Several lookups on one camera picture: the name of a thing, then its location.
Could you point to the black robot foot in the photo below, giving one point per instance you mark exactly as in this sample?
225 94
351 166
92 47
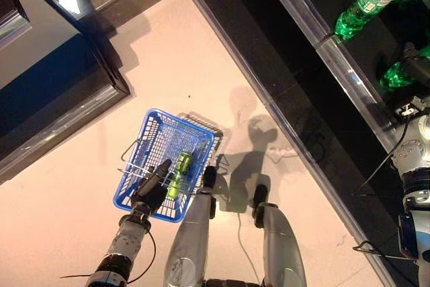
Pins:
209 177
260 196

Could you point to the black right robot foot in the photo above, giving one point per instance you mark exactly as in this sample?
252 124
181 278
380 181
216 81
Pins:
260 196

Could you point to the blue plastic shopping basket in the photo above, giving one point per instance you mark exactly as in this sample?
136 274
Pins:
181 122

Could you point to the black left robot foot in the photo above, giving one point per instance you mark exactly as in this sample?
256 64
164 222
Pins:
209 177

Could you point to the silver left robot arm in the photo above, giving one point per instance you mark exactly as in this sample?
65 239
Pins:
124 243

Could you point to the dark side shelf unit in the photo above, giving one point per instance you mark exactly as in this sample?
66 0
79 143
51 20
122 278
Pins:
50 99

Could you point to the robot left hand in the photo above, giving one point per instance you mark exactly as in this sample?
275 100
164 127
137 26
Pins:
149 196

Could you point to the silver right robot leg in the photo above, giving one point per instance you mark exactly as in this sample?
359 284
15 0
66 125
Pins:
284 246

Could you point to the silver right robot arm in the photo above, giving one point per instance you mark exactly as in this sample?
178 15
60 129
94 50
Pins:
413 152

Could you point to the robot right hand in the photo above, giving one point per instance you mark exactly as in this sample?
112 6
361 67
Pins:
420 63

